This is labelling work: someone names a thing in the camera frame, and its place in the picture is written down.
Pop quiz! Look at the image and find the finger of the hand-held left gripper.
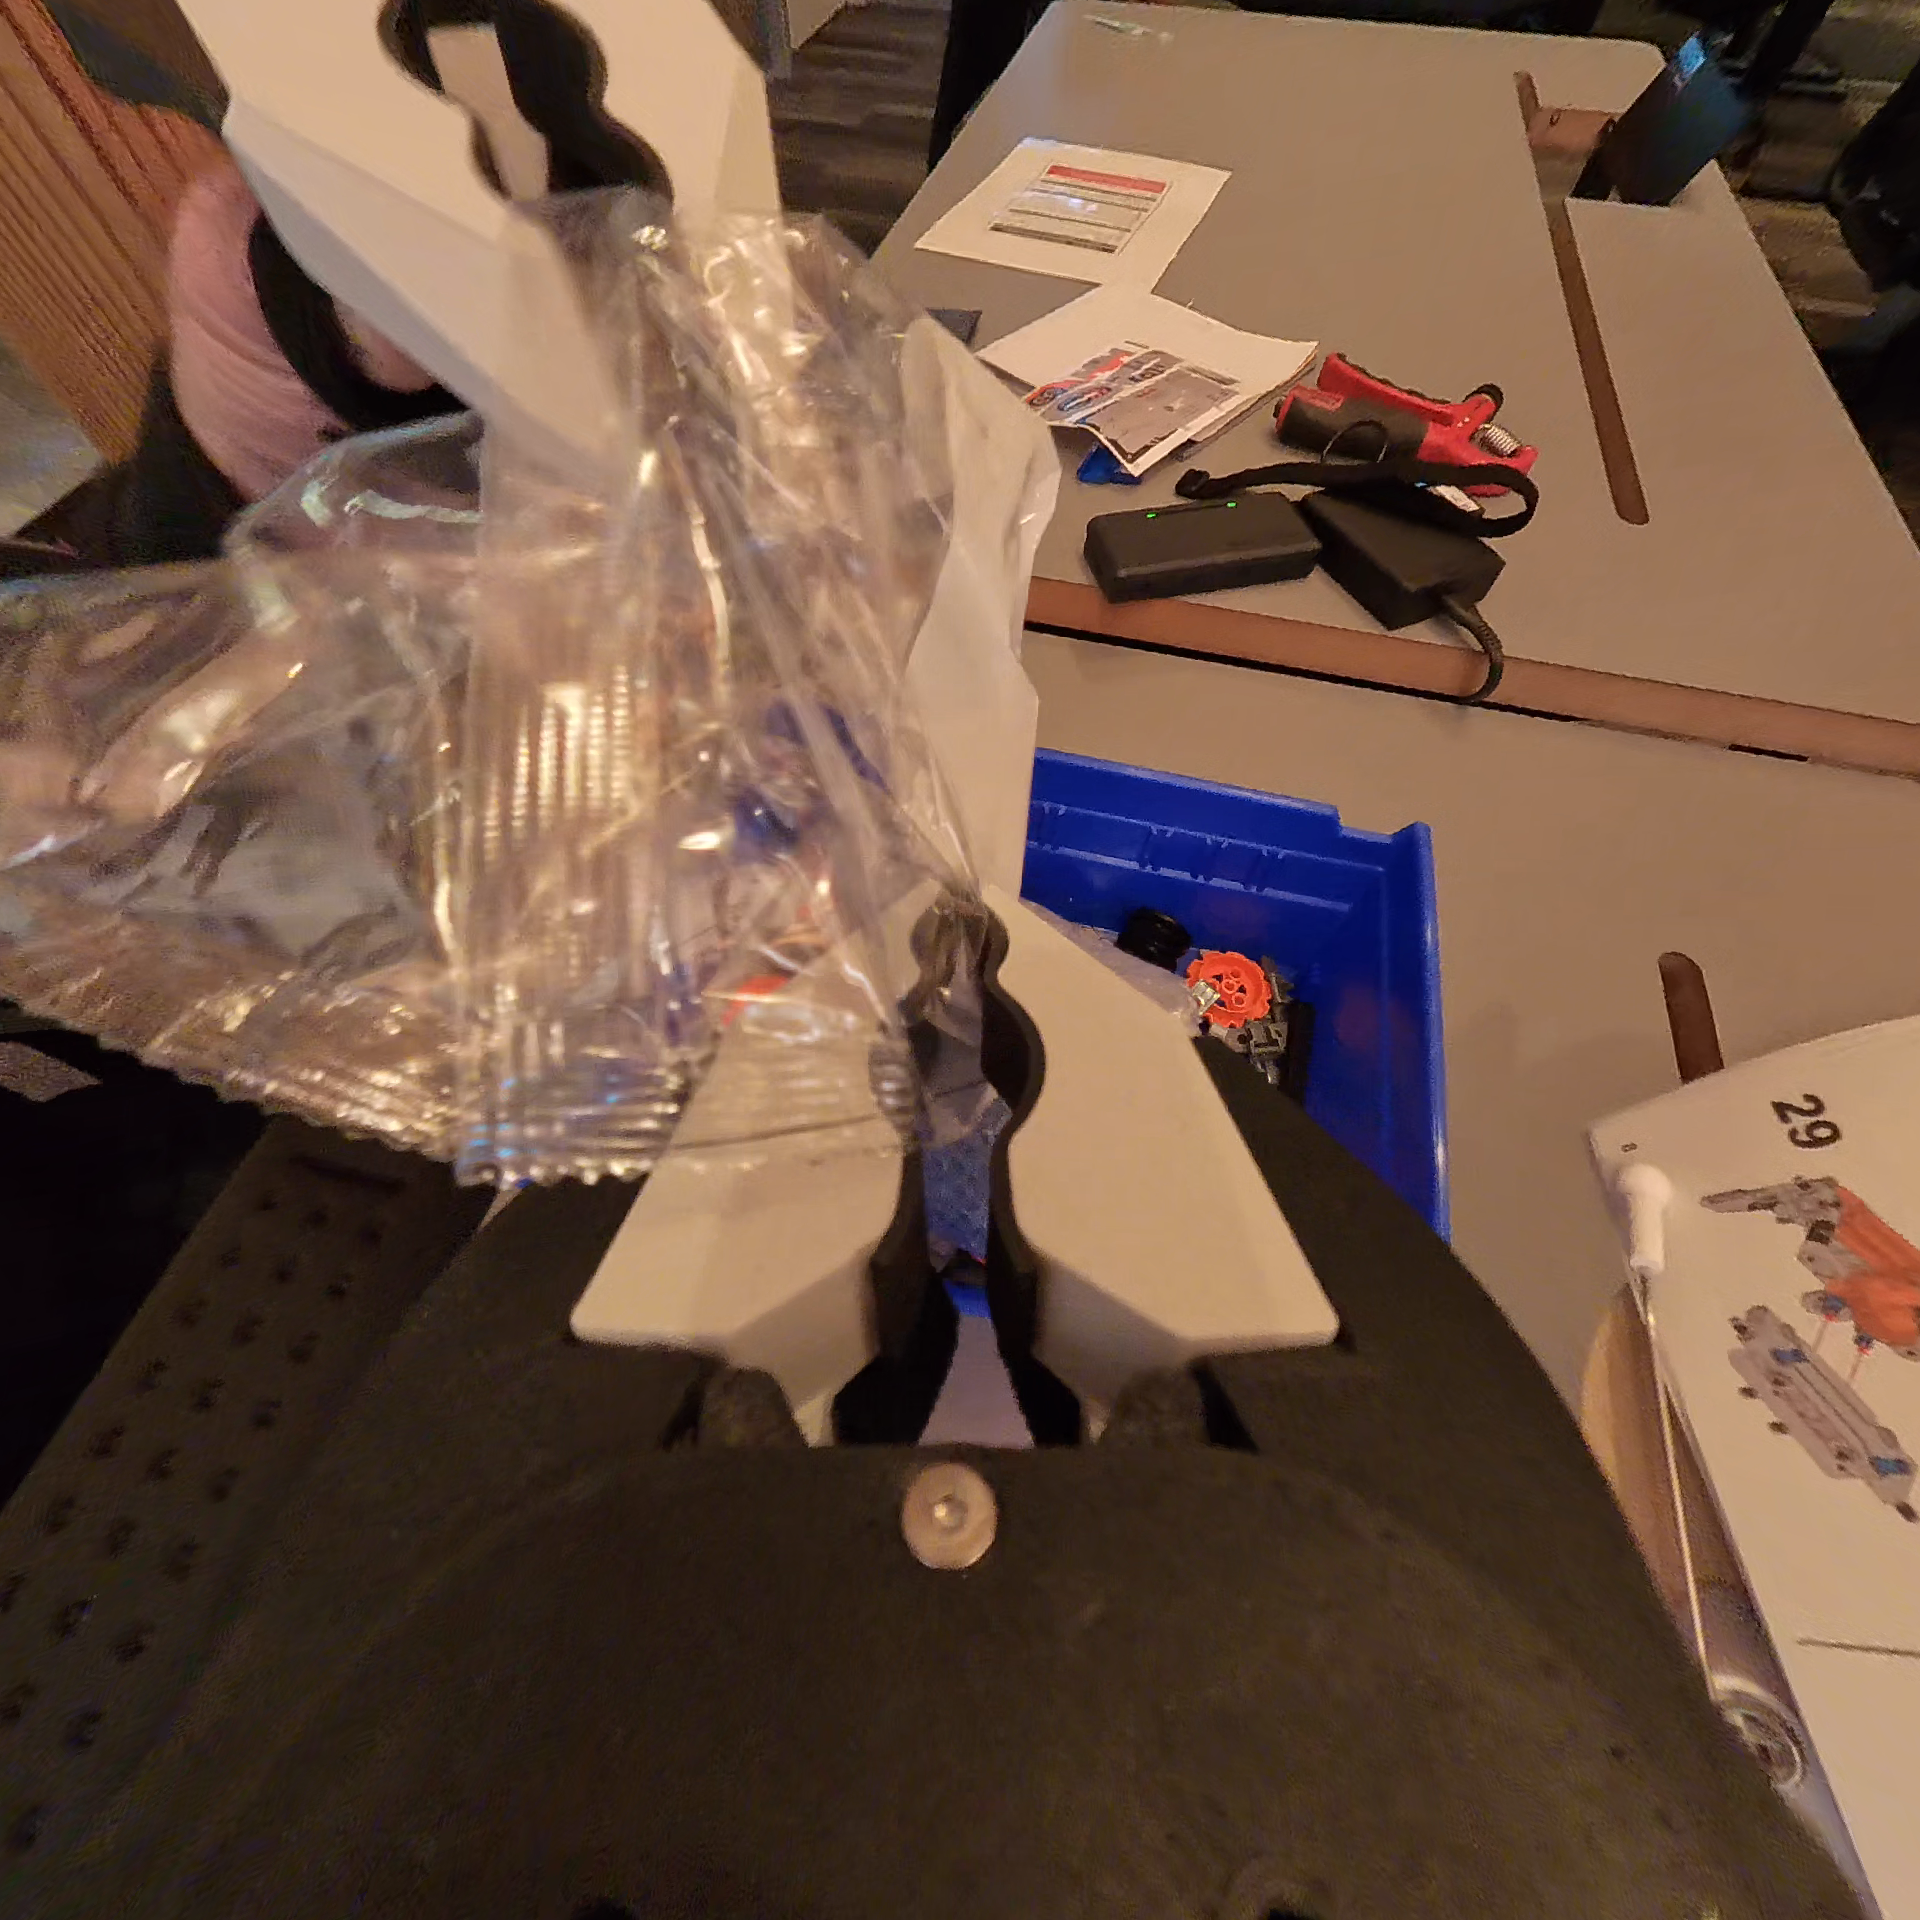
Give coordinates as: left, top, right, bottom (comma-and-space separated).
591, 0, 784, 227
175, 0, 623, 467

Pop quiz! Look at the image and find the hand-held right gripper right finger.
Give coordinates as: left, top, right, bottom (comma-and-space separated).
983, 884, 1339, 1450

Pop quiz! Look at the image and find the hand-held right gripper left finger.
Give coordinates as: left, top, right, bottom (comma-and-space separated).
568, 900, 985, 1450

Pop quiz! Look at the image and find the blue plastic bin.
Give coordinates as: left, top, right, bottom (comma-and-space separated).
1020, 748, 1453, 1248

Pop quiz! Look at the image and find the clear plastic bag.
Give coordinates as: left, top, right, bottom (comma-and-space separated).
0, 195, 1065, 1194

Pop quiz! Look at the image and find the person's left hand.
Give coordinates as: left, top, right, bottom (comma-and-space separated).
164, 157, 437, 497

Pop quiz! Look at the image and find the heap of wheels and bricks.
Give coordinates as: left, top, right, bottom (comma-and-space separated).
1110, 908, 1320, 1085

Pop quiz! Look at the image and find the wooden pillar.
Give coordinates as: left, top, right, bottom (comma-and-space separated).
0, 0, 225, 467

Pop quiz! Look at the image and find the white paper sheet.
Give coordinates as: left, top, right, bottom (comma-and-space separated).
913, 137, 1233, 294

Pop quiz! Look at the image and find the folded printed leaflet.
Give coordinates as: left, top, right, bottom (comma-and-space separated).
976, 286, 1320, 483

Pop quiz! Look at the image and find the black perforated chair armrest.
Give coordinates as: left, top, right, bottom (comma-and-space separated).
0, 1117, 495, 1920

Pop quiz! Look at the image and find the black power bank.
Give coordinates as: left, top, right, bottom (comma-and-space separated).
1084, 491, 1325, 605

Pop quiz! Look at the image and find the black power adapter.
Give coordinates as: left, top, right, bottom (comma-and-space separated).
1295, 491, 1508, 634

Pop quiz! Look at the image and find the red and black hand tool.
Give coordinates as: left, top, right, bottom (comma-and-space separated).
1276, 353, 1544, 497

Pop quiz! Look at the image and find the dark blue device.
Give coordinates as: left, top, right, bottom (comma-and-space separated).
1573, 32, 1749, 209

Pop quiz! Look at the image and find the black cable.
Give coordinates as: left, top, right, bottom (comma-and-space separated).
1437, 592, 1508, 707

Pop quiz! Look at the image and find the black strap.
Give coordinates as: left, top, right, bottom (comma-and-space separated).
1174, 457, 1542, 545

